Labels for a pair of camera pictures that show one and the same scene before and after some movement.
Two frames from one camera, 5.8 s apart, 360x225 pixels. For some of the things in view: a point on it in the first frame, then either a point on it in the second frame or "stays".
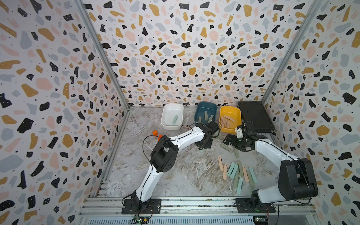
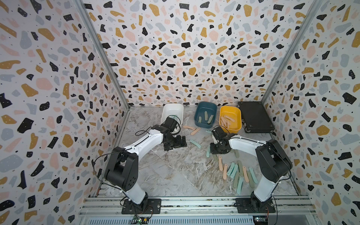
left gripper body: (207, 146) → (175, 142)
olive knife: (210, 118) stays
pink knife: (223, 122) stays
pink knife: (229, 118) stays
